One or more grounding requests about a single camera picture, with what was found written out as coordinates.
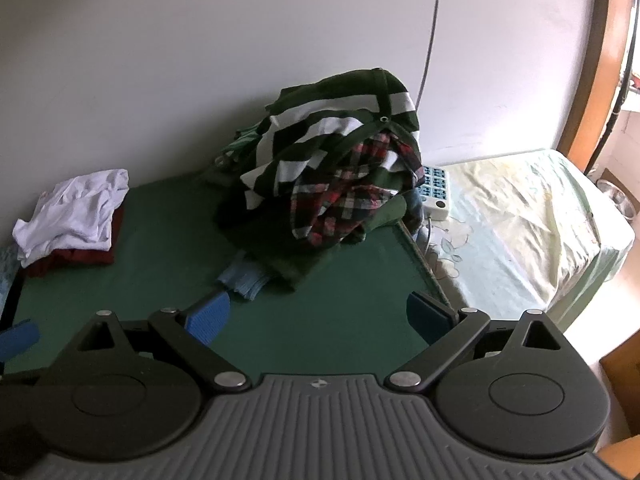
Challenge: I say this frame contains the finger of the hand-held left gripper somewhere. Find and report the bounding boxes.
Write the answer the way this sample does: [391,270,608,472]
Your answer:
[0,321,42,363]
[0,367,52,396]

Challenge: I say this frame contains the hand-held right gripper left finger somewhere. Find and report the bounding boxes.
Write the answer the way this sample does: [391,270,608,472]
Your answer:
[60,291,251,395]

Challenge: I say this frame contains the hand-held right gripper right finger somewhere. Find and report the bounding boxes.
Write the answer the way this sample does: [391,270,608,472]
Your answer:
[385,292,576,393]

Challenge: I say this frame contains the dark green garment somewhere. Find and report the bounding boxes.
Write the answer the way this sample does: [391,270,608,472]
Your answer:
[214,195,406,291]

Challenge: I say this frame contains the green white striped jacket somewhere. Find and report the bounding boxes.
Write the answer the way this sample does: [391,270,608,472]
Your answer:
[240,67,423,248]

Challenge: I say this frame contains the blue patterned cloth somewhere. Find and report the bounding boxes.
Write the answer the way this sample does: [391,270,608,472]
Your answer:
[0,245,23,311]

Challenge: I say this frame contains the green blanket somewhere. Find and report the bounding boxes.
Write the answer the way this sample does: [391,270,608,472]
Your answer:
[0,170,468,386]

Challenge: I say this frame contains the dark red folded cloth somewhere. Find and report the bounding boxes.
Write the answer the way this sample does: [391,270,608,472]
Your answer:
[22,205,126,278]

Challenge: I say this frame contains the white power strip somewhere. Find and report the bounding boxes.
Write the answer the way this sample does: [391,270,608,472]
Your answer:
[416,164,451,222]

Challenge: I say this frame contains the white folded cloth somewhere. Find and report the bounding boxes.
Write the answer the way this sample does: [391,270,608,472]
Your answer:
[12,169,130,268]

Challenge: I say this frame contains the olive grey garment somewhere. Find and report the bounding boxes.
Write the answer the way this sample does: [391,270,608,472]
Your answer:
[200,152,241,183]

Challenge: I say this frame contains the green white striped shirt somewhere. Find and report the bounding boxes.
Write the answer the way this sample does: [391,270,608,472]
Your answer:
[220,127,273,161]

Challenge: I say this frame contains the cardboard box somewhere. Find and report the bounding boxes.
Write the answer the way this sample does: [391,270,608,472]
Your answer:
[597,330,640,441]

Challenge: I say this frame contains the steel pot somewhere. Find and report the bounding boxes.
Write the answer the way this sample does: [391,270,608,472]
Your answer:
[595,170,636,221]

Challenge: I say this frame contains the white power cable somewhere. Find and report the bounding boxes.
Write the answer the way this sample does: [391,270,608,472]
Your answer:
[417,217,443,261]

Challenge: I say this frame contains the black cable by door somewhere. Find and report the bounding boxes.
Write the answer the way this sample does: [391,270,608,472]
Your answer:
[585,67,631,176]

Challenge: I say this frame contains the grey wall cable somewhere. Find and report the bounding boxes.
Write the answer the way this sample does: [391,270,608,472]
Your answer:
[416,0,447,106]

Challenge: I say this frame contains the wooden door frame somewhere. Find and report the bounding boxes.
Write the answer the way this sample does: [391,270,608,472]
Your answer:
[555,0,633,168]

